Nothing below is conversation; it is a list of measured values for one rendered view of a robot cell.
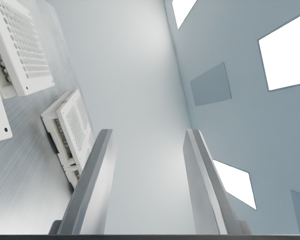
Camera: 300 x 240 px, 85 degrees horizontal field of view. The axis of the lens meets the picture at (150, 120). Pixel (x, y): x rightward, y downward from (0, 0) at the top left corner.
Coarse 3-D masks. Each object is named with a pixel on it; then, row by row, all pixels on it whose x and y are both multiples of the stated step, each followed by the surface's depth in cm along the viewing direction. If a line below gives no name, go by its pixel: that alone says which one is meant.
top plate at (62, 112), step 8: (64, 104) 69; (72, 104) 80; (56, 112) 60; (64, 112) 64; (64, 120) 62; (64, 128) 63; (72, 136) 68; (72, 144) 66; (72, 152) 67; (80, 152) 74; (80, 160) 71
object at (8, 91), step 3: (12, 84) 39; (3, 87) 38; (6, 87) 38; (9, 87) 38; (12, 87) 38; (3, 90) 38; (6, 90) 38; (9, 90) 38; (12, 90) 38; (3, 93) 38; (6, 93) 38; (9, 93) 38; (12, 93) 38; (15, 93) 38; (6, 96) 38; (9, 96) 39; (12, 96) 39
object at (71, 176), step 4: (72, 164) 74; (64, 168) 69; (68, 168) 69; (68, 172) 70; (72, 172) 71; (68, 176) 70; (72, 176) 71; (76, 176) 75; (72, 180) 72; (76, 180) 74; (72, 184) 74; (76, 184) 73
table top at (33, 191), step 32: (32, 0) 80; (64, 64) 115; (32, 96) 57; (32, 128) 52; (0, 160) 36; (32, 160) 48; (0, 192) 34; (32, 192) 44; (64, 192) 65; (0, 224) 32; (32, 224) 41
